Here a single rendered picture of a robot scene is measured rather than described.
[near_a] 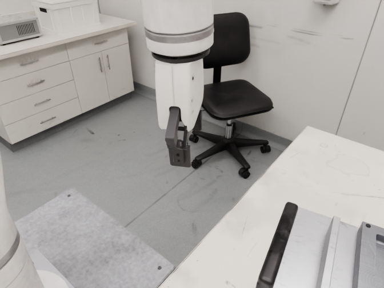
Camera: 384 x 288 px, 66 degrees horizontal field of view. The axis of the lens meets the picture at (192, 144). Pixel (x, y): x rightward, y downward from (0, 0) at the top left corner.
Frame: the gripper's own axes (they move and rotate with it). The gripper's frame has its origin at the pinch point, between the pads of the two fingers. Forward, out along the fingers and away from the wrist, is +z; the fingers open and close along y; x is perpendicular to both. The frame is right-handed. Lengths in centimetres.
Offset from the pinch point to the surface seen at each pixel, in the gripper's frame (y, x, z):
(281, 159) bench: -40, 21, 37
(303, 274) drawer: 13.2, 18.8, 10.8
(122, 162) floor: -107, -79, 115
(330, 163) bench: -41, 36, 38
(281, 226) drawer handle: 8.6, 15.4, 7.1
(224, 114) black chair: -114, -6, 71
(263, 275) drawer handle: 16.8, 13.0, 6.3
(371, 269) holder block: 12.2, 27.0, 8.6
